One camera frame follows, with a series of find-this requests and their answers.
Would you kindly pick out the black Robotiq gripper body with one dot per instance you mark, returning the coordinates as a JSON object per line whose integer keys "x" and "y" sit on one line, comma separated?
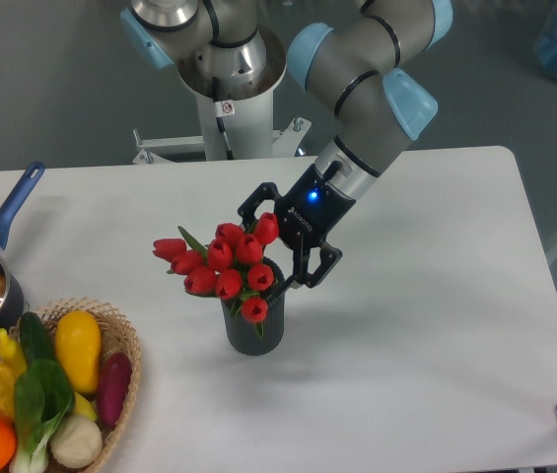
{"x": 310, "y": 209}

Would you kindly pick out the small yellow pepper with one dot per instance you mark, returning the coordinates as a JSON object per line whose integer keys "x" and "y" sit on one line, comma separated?
{"x": 11, "y": 353}

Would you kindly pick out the green bok choy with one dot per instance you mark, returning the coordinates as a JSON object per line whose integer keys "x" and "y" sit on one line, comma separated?
{"x": 43, "y": 396}

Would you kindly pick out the woven wicker basket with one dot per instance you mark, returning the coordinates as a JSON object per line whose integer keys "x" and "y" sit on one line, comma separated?
{"x": 118, "y": 335}

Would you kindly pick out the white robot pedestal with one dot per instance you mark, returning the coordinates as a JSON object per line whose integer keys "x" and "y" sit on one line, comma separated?
{"x": 234, "y": 92}

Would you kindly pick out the yellow squash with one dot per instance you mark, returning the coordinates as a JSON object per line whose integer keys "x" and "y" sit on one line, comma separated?
{"x": 78, "y": 342}

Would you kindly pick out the red tulip bouquet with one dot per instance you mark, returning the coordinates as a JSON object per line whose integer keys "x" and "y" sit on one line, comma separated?
{"x": 230, "y": 267}

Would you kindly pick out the yellow banana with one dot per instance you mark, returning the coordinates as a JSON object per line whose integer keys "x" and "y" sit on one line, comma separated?
{"x": 82, "y": 406}

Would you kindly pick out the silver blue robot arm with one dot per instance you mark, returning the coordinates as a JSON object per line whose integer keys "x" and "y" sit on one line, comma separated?
{"x": 356, "y": 74}

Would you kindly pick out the dark green cucumber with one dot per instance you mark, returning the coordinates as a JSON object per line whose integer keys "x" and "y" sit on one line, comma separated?
{"x": 34, "y": 339}

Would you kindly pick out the purple eggplant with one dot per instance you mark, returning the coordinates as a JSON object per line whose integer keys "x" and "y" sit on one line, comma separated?
{"x": 113, "y": 387}

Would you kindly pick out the dark grey ribbed vase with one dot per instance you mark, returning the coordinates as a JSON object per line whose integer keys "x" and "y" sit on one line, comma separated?
{"x": 257, "y": 338}

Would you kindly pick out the beige garlic bulb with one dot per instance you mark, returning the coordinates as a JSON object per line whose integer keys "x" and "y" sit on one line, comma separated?
{"x": 77, "y": 442}

